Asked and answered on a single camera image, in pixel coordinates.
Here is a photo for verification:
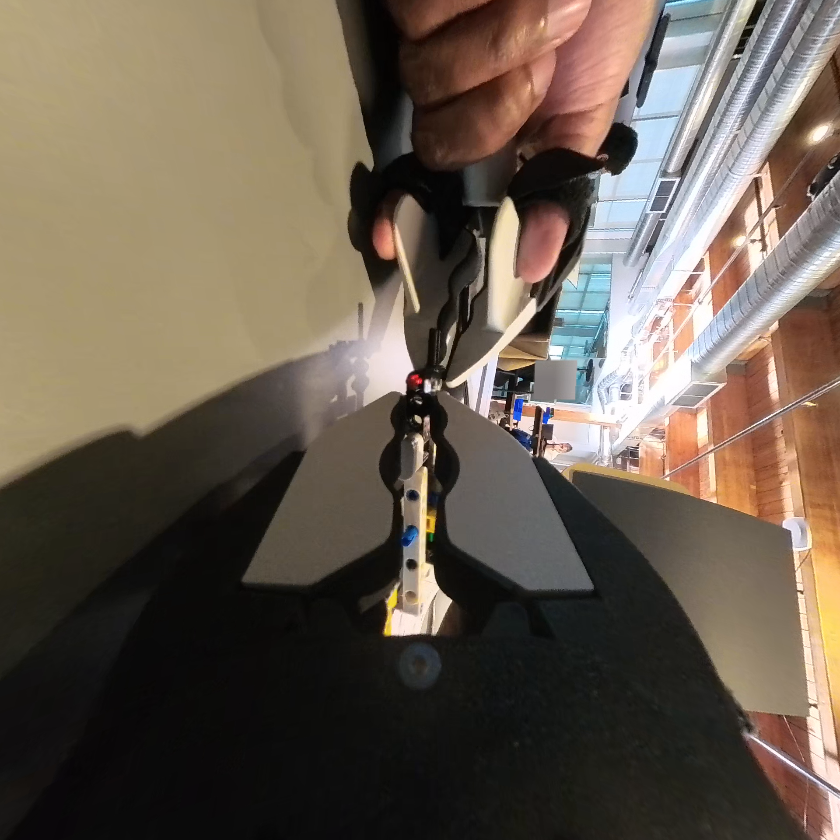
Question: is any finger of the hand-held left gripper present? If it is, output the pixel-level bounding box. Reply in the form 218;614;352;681
392;194;484;379
445;197;559;388

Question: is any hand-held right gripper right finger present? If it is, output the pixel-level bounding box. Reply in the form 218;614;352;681
433;391;597;598

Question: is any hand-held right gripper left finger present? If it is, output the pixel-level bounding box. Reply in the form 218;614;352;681
240;391;404;595

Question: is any multicoloured lego assembly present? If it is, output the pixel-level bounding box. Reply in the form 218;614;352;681
384;328;460;637

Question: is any person's left hand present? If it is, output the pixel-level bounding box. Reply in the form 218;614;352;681
371;0;660;284

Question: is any grey board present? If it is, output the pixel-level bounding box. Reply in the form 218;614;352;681
564;462;815;719

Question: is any silver ventilation duct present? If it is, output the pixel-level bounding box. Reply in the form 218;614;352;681
620;0;840;290
594;187;840;460
659;0;756;191

